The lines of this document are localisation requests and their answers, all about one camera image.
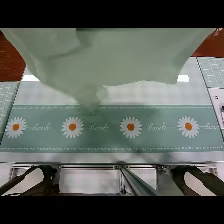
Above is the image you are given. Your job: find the pale green T-shirt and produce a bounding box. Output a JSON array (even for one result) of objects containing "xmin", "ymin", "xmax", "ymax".
[{"xmin": 0, "ymin": 27, "xmax": 214, "ymax": 113}]

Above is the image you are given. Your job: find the silver frame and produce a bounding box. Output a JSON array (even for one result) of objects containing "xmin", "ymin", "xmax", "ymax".
[{"xmin": 0, "ymin": 161, "xmax": 224, "ymax": 197}]

